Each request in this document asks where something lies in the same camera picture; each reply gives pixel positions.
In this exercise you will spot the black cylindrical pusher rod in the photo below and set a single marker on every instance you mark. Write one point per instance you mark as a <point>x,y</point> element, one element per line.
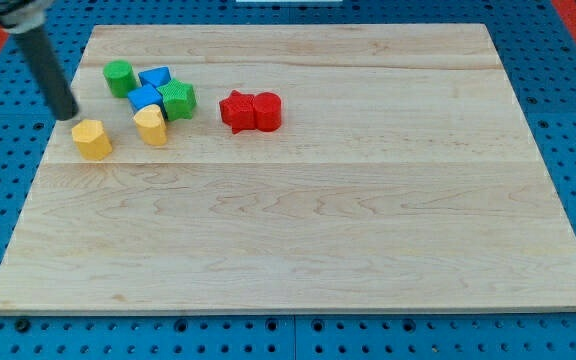
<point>43,63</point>

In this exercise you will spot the blue cube block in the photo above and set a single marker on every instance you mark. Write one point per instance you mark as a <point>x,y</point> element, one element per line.
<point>144,96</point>

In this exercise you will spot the red star block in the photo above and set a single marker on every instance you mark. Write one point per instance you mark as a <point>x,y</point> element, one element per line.
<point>237,111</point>

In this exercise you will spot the red cylinder block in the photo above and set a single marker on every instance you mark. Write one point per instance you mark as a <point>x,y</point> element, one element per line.
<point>267,108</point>

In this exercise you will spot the yellow half-round block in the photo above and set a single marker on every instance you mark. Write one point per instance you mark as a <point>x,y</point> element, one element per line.
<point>150,125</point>

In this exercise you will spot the blue triangle block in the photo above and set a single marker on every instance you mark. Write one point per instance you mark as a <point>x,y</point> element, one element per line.
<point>156,77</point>

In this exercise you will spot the wooden board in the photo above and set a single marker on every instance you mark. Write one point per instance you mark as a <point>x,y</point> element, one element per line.
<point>404,178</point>

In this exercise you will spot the green cylinder block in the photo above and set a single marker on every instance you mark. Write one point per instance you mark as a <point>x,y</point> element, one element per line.
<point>119,77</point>

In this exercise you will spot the yellow hexagon block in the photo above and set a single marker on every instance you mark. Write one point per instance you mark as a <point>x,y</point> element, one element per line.
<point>91,139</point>

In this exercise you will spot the green star block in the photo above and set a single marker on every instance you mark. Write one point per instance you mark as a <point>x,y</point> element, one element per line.
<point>178,99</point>

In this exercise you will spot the grey robot arm end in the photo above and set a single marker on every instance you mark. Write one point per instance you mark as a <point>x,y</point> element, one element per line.
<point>20,16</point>

